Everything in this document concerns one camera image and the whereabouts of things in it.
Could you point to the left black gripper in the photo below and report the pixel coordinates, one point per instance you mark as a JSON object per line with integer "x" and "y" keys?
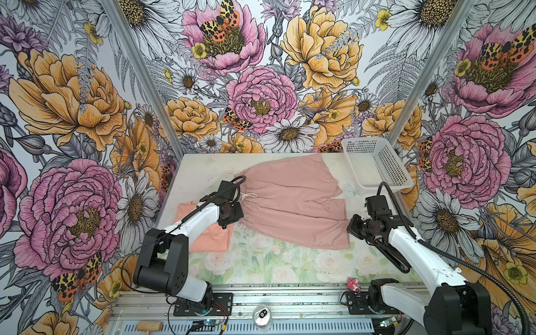
{"x": 238, "y": 214}

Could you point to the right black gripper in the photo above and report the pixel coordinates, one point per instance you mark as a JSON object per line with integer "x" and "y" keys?
{"x": 352, "y": 229}

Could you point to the peach graphic t-shirt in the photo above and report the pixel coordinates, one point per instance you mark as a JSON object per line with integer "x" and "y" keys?
{"x": 213, "y": 239}

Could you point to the dusty pink garment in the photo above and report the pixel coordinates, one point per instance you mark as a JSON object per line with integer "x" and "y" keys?
{"x": 296, "y": 200}

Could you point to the white plastic laundry basket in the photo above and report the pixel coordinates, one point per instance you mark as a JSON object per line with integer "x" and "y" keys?
{"x": 374, "y": 161}

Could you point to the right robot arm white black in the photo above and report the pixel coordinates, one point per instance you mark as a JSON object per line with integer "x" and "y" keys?
{"x": 452, "y": 305}

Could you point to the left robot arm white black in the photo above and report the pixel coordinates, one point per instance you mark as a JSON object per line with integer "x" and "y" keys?
{"x": 163, "y": 260}

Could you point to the small red white card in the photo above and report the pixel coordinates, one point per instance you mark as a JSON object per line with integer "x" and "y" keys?
{"x": 354, "y": 285}

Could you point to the right green circuit board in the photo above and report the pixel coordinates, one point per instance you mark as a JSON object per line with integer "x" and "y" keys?
{"x": 389, "y": 322}

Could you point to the green circuit board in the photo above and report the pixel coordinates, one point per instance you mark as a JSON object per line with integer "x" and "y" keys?
{"x": 389, "y": 322}
{"x": 208, "y": 323}

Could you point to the silver drink can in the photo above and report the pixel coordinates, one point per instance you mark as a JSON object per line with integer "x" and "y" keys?
{"x": 262, "y": 318}

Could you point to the left green circuit board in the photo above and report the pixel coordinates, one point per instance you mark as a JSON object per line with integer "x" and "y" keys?
{"x": 208, "y": 323}

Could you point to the wooden block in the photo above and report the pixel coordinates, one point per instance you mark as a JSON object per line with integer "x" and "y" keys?
{"x": 149, "y": 326}

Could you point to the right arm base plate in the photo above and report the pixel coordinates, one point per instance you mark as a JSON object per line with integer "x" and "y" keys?
{"x": 358, "y": 304}

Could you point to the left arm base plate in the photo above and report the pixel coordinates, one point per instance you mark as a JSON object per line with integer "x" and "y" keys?
{"x": 221, "y": 304}

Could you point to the aluminium frame rail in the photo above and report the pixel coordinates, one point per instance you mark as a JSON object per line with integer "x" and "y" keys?
{"x": 291, "y": 302}

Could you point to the white slotted cable duct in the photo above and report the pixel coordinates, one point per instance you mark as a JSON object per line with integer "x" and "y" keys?
{"x": 278, "y": 326}

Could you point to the right aluminium corner post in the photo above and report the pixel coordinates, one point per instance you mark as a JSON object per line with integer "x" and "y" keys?
{"x": 452, "y": 29}

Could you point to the aluminium corner post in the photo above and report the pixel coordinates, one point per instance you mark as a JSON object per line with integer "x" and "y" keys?
{"x": 452, "y": 29}
{"x": 130, "y": 46}

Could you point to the left aluminium corner post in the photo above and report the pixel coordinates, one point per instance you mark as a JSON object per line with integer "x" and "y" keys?
{"x": 130, "y": 46}

